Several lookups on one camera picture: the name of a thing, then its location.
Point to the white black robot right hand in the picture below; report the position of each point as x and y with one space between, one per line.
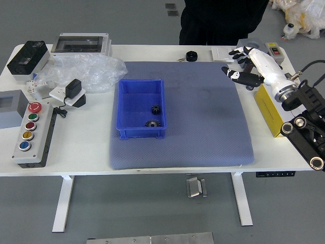
266 66

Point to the small black gear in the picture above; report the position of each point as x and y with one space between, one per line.
155 109

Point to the big black gear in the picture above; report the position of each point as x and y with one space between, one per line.
152 123

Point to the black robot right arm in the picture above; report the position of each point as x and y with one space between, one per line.
302 97

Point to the small black meter box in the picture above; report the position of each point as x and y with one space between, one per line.
288 75

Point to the grey box with round hole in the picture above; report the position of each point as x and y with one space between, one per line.
243 42

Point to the clear-lid distribution box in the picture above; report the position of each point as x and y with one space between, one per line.
76 44

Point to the brown cylindrical capacitor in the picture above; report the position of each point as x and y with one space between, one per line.
250 88
247 68

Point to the yellow and white carton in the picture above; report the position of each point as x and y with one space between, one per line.
266 109

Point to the white bottle black cap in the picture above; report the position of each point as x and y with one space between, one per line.
290 30

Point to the person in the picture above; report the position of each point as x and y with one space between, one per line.
223 23

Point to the white yellow plastic bags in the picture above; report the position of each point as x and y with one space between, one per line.
307 15

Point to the black round knob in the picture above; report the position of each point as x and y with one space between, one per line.
191 56

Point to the small metal screws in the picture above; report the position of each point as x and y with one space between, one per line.
180 60

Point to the black table control panel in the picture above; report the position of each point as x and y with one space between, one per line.
275 174

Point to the grey floor socket plate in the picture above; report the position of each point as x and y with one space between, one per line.
171 13
170 6

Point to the blue-grey padded mat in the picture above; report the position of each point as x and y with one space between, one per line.
190 150

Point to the white table leg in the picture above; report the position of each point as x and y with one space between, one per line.
242 200
63 203

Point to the blue plastic bin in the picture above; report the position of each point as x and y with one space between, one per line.
132 106

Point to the clear plastic bag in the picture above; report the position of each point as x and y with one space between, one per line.
94 68

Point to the black power adapter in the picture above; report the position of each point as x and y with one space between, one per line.
73 87

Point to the grey metal plate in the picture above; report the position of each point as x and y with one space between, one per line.
152 239

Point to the white terminal connector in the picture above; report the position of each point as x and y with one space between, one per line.
33 85

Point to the grey five-button control station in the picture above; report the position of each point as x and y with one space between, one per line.
17 155

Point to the grey two-button switch box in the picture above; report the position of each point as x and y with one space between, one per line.
275 50

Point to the white wall switch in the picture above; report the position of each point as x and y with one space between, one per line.
221 54

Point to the small metal bracket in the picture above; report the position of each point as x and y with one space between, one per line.
203 188

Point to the large folded metal bracket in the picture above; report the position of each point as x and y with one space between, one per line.
193 188

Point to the black-lid white enclosure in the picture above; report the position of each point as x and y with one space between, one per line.
28 57

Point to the grey enclosure with window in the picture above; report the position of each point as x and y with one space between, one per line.
10 118

